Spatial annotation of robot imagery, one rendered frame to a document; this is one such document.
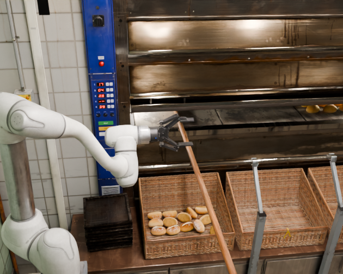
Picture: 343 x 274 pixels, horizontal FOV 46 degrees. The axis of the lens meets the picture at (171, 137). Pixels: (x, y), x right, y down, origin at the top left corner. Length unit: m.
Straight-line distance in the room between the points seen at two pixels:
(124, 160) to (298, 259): 1.42
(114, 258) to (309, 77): 1.64
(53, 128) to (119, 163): 0.45
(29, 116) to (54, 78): 1.02
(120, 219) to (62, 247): 0.85
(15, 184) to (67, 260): 0.37
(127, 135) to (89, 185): 0.98
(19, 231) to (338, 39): 2.04
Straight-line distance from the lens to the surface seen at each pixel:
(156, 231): 2.68
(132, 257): 2.60
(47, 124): 1.49
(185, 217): 2.77
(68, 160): 2.71
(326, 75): 2.76
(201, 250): 2.60
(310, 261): 2.86
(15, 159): 1.68
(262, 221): 2.39
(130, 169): 1.88
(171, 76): 2.46
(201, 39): 2.40
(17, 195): 1.77
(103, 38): 2.32
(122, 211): 2.60
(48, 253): 1.76
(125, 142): 1.90
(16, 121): 1.47
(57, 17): 2.34
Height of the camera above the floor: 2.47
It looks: 30 degrees down
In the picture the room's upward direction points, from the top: 1 degrees clockwise
